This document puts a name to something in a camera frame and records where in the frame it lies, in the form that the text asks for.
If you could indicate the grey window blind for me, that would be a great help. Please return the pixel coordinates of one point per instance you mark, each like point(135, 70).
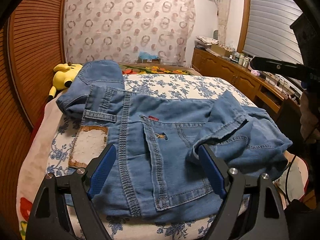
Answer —
point(268, 32)

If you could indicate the blue denim pants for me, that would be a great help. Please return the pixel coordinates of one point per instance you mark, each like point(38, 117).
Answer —
point(165, 182)

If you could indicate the folded blue denim garment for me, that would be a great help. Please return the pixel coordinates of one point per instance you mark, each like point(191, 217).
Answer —
point(103, 73)

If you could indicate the wooden sideboard cabinet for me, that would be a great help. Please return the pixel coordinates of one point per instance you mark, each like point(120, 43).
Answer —
point(278, 103)

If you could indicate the cardboard box on cabinet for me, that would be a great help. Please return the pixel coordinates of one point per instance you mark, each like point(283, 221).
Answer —
point(221, 50)

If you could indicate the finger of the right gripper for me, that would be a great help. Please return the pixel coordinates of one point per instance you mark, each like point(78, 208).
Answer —
point(295, 71)

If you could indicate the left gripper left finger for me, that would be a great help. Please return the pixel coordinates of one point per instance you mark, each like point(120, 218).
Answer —
point(49, 218)

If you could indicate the floral bed blanket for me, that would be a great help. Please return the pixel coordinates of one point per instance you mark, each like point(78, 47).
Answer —
point(35, 164)

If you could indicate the right hand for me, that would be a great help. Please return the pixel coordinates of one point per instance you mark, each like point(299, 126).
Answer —
point(308, 121)

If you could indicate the blue item on box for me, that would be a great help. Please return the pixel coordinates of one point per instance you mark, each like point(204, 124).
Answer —
point(145, 57)

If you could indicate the circle patterned sheer curtain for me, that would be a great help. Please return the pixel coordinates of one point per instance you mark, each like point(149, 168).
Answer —
point(121, 30)

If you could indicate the yellow plush toy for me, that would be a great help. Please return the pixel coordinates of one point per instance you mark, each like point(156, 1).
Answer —
point(65, 74)

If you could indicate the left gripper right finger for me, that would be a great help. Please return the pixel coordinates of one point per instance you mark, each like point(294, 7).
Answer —
point(251, 207)

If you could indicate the beige side curtain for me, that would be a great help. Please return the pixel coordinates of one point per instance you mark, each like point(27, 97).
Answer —
point(223, 13)

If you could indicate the brown louvered wardrobe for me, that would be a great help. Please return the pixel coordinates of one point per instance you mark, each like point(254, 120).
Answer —
point(31, 46)

